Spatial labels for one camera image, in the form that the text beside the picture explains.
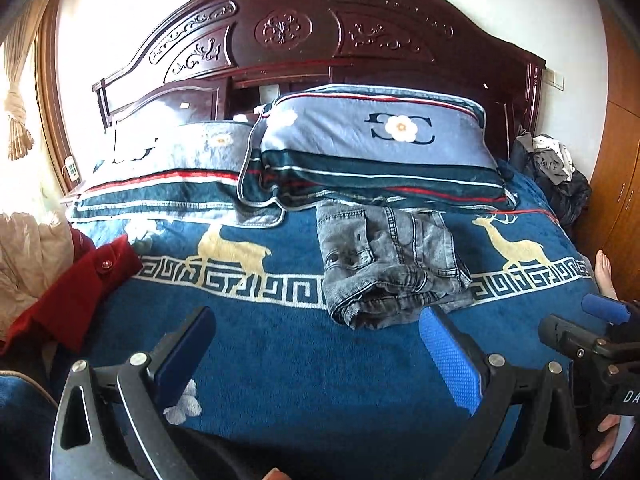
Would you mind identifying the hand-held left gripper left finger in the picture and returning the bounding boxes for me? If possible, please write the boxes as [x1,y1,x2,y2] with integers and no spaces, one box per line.
[50,306,217,480]

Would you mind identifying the dark blue fleece cloth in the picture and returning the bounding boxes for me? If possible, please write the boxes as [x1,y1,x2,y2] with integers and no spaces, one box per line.
[0,370,58,480]

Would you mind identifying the beige tied curtain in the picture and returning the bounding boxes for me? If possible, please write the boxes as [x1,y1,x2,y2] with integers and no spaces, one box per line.
[0,0,57,162]

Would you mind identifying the brown wooden wardrobe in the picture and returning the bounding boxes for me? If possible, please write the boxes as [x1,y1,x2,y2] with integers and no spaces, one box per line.
[575,10,640,286]

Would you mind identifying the red cable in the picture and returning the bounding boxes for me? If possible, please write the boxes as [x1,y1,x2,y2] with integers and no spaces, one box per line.
[510,206,558,221]

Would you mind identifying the wooden window frame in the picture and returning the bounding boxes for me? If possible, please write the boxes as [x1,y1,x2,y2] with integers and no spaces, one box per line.
[35,0,75,196]

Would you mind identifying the cream puffy garment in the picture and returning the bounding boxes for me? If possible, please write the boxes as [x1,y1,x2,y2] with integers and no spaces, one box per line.
[0,209,77,342]

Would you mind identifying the person's bare foot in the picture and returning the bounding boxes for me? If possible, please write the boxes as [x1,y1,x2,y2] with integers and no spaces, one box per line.
[594,249,621,301]

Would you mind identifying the blue grey flower print pillow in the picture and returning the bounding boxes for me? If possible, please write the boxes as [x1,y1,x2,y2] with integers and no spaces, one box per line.
[67,120,286,226]
[239,84,518,213]

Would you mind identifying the grey crumpled clothes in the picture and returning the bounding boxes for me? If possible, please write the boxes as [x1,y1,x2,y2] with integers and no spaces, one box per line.
[530,134,577,184]

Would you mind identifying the blue deer print blanket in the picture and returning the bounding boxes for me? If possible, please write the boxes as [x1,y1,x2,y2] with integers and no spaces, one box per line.
[50,180,626,461]

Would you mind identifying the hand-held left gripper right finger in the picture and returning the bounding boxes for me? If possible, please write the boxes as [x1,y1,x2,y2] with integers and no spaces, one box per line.
[419,304,584,480]

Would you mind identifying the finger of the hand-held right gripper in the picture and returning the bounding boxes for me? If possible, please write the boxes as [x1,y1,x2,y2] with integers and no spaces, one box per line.
[581,293,633,327]
[538,313,613,361]

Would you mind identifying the grey denim pants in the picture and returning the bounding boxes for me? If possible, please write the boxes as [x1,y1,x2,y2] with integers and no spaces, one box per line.
[315,199,475,332]

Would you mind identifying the dark clothes pile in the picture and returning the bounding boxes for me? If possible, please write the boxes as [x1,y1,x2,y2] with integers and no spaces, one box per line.
[507,135,593,232]

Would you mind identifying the red garment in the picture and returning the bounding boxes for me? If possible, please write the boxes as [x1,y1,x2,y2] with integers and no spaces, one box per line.
[0,225,144,357]

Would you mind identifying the carved dark wooden headboard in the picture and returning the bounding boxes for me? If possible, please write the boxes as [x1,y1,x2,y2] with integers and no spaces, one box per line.
[91,0,547,136]

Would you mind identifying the person's right hand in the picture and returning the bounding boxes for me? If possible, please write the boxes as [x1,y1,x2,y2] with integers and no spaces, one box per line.
[590,412,622,471]

